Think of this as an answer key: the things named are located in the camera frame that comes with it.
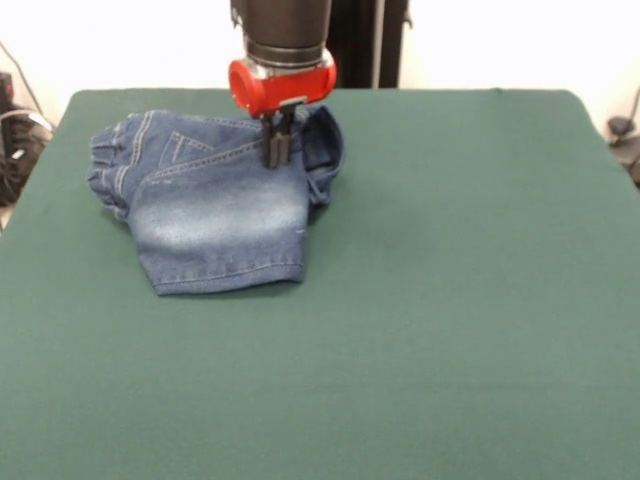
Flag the black wheeled stand base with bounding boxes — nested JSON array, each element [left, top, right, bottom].
[[607, 115, 640, 189], [0, 72, 55, 207]]

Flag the dark green table cloth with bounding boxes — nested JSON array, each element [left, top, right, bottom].
[[0, 88, 640, 480]]

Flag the blue denim jeans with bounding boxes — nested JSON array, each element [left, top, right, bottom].
[[87, 104, 347, 298]]

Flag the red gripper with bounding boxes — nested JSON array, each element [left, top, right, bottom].
[[227, 49, 339, 169]]

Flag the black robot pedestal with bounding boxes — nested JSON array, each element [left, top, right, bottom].
[[327, 0, 415, 90]]

